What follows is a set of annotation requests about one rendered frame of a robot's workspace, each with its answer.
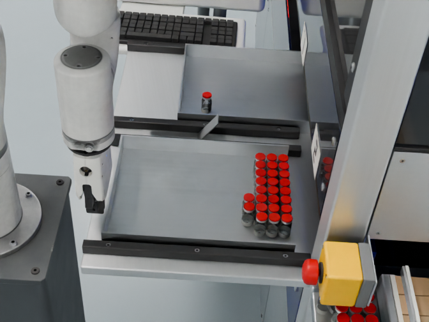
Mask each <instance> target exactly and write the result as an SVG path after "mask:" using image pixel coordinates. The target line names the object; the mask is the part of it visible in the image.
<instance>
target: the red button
mask: <svg viewBox="0 0 429 322"><path fill-rule="evenodd" d="M301 274H302V279H303V282H304V283H305V284H306V285H312V286H316V285H317V282H318V277H319V276H320V268H319V264H318V261H317V260H316V259H307V260H305V261H304V263H303V265H302V272H301Z"/></svg>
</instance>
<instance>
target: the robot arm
mask: <svg viewBox="0 0 429 322"><path fill-rule="evenodd" d="M53 5H54V12H55V15H56V18H57V20H58V22H59V23H60V25H61V26H62V27H63V28H64V29H65V30H66V31H67V32H69V33H70V46H67V47H65V48H63V49H61V50H60V51H59V52H58V53H57V54H56V55H55V58H54V73H55V78H56V88H57V97H58V103H59V113H60V118H61V128H62V133H61V134H62V137H63V141H64V143H65V144H66V145H67V147H68V148H69V150H70V151H72V152H73V169H74V178H75V190H76V195H77V197H78V198H79V199H81V198H82V195H83V193H84V197H85V208H86V212H87V213H98V214H104V209H105V198H106V196H107V191H108V187H109V181H110V175H111V172H112V155H111V150H110V146H111V144H112V142H113V140H114V138H115V129H114V105H113V92H112V91H113V83H114V78H115V74H116V68H117V60H118V53H119V37H120V26H121V16H120V11H119V8H118V7H117V0H53ZM5 85H6V44H5V39H4V33H3V29H2V26H1V23H0V258H1V257H5V256H8V255H10V254H12V253H14V252H16V251H18V250H19V249H21V248H22V247H24V246H25V245H26V244H28V243H29V242H30V241H31V240H32V239H33V237H34V236H35V234H36V233H37V232H38V230H39V228H40V225H41V219H42V212H41V206H40V202H39V200H38V198H37V197H36V196H35V195H34V194H33V193H32V192H31V191H30V190H29V189H27V188H26V187H24V186H22V185H19V184H17V182H16V179H15V173H14V170H13V164H12V160H11V154H10V148H9V144H8V138H7V134H6V129H5V125H4V95H5Z"/></svg>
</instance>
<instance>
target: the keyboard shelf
mask: <svg viewBox="0 0 429 322"><path fill-rule="evenodd" d="M184 9H185V6H178V5H169V4H154V3H139V2H131V1H123V2H122V5H121V8H120V9H119V11H124V12H132V13H133V12H139V14H140V12H141V13H146V14H147V13H153V14H154V15H155V13H156V14H161V15H162V14H164V15H168V16H169V15H175V16H176V15H179V16H183V17H184V16H188V17H190V18H191V17H197V18H198V17H203V18H204V19H206V18H211V19H219V20H220V19H226V21H227V20H233V21H234V22H237V35H236V47H245V33H246V21H245V20H244V19H234V18H226V17H211V16H203V15H188V14H184ZM127 52H128V51H127V44H119V53H118V54H126V55H127Z"/></svg>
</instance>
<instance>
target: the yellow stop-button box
mask: <svg viewBox="0 0 429 322"><path fill-rule="evenodd" d="M319 268H320V276H319V277H318V283H319V296H320V297H319V300H320V303H321V304H322V305H338V306H349V307H352V306H354V305H355V307H362V308H365V307H366V306H367V303H368V300H369V297H370V295H371V292H372V289H373V286H374V284H375V280H376V279H375V272H374V268H373V261H372V253H371V250H370V244H369V243H358V244H357V243H348V242H337V241H325V242H324V244H323V245H322V252H321V254H320V259H319Z"/></svg>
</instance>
